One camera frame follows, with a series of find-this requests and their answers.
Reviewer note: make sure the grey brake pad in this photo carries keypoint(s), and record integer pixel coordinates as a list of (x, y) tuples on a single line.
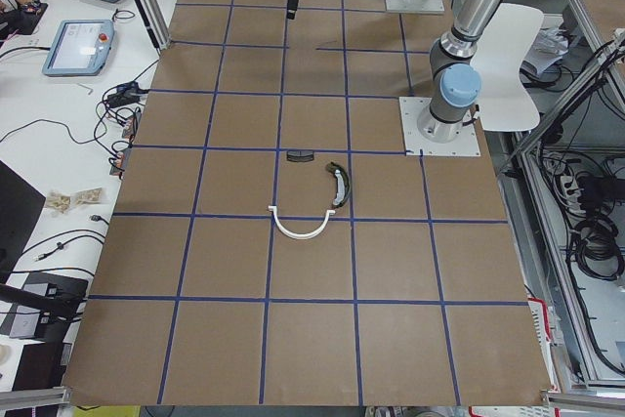
[(300, 155)]

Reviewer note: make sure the olive curved brake shoe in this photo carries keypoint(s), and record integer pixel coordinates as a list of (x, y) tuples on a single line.
[(343, 184)]

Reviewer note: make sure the near teach pendant tablet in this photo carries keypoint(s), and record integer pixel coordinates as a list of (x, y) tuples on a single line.
[(80, 48)]

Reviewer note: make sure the white plastic chair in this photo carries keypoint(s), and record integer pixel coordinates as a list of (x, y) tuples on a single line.
[(504, 104)]

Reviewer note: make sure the white curved plastic bracket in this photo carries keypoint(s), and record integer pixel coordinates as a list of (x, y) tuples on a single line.
[(301, 230)]

